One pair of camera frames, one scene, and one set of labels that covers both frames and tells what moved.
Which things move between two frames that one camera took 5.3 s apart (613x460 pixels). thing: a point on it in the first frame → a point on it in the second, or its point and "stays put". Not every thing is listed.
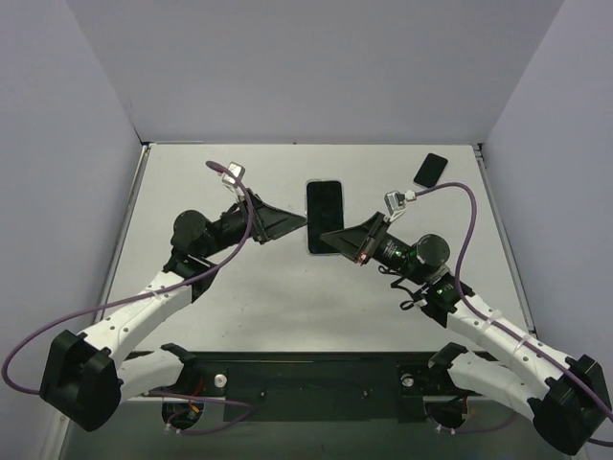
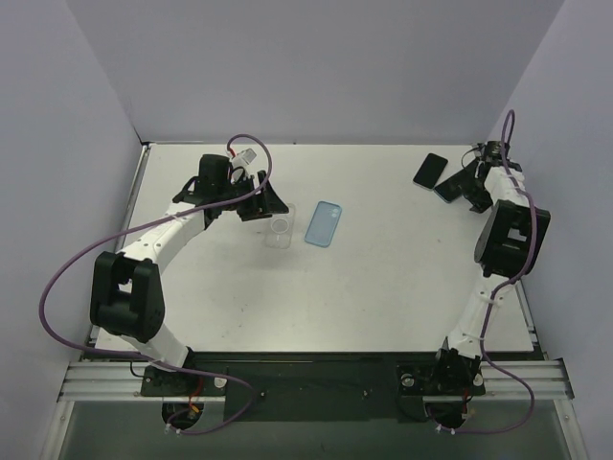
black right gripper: (372, 238) → (474, 183)
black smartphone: (431, 171) stays put
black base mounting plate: (320, 386) stays put
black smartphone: (324, 213) → (451, 189)
